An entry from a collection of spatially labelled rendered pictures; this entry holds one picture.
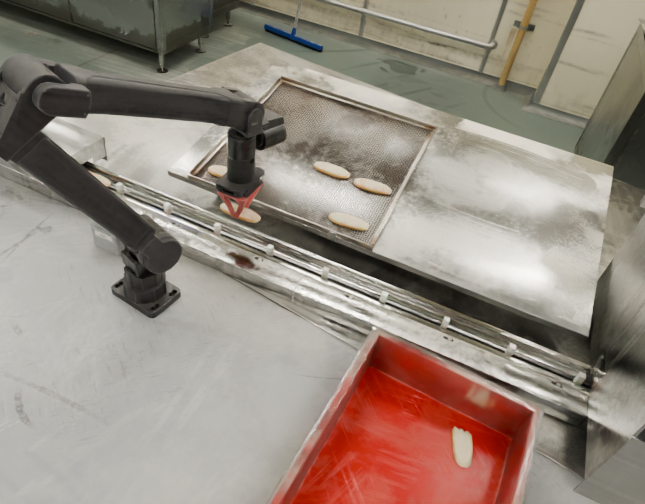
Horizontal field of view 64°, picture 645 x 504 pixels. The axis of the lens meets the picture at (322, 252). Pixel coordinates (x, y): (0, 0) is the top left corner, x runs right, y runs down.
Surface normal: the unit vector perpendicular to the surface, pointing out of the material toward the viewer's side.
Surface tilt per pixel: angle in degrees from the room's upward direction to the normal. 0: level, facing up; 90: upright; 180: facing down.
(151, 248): 90
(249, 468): 0
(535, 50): 90
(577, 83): 90
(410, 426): 0
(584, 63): 90
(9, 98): 53
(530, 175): 10
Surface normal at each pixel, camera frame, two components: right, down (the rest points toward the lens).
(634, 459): -0.40, 0.58
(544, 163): 0.06, -0.62
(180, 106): 0.73, 0.50
